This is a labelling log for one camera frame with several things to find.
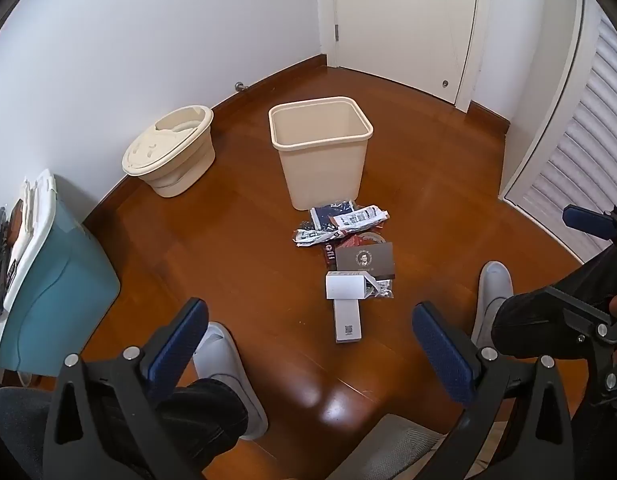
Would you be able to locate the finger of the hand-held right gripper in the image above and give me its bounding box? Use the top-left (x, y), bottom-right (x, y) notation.
top-left (562, 204), bottom-right (617, 250)
top-left (544, 284), bottom-right (617, 407)

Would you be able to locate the white louvered closet door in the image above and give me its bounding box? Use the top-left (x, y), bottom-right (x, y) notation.
top-left (498, 0), bottom-right (617, 264)

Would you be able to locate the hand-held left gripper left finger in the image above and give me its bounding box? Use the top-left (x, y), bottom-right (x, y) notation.
top-left (41, 297), bottom-right (210, 480)

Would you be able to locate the teal storage box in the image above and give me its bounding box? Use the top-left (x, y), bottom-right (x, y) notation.
top-left (0, 169), bottom-right (122, 380)

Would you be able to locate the long white medicine box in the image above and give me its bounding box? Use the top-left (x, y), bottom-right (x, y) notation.
top-left (333, 297), bottom-right (363, 345)

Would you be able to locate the large crumpled printed wrapper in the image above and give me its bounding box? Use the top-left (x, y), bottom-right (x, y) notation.
top-left (330, 204), bottom-right (390, 235)

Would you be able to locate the short white cardboard box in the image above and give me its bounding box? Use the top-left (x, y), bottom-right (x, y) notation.
top-left (325, 270), bottom-right (370, 301)

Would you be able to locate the person's right leg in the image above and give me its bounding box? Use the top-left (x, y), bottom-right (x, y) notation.
top-left (491, 240), bottom-right (617, 480)

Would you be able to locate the small crumpled printed wrapper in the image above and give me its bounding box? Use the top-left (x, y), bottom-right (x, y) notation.
top-left (293, 227), bottom-right (342, 247)

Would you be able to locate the dark clutter pile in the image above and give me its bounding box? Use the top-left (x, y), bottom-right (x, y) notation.
top-left (0, 199), bottom-right (26, 313)

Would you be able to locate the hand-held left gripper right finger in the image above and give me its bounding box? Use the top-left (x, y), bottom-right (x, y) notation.
top-left (412, 301), bottom-right (575, 480)

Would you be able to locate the beige bucket with lid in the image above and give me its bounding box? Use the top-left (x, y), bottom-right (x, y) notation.
top-left (121, 105), bottom-right (215, 199)

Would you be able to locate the small clear plastic bag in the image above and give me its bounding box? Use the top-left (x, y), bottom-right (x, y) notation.
top-left (365, 277), bottom-right (394, 301)

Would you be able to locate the brown cardboard box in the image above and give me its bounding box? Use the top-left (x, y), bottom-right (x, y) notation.
top-left (335, 242), bottom-right (397, 281)

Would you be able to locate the dark blue packet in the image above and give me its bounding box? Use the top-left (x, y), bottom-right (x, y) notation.
top-left (310, 201), bottom-right (359, 226)

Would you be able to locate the grey slipper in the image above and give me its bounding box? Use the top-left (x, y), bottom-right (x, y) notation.
top-left (470, 260), bottom-right (515, 352)
top-left (192, 322), bottom-right (269, 442)

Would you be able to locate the beige plastic trash bin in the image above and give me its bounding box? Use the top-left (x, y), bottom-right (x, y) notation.
top-left (268, 95), bottom-right (374, 211)

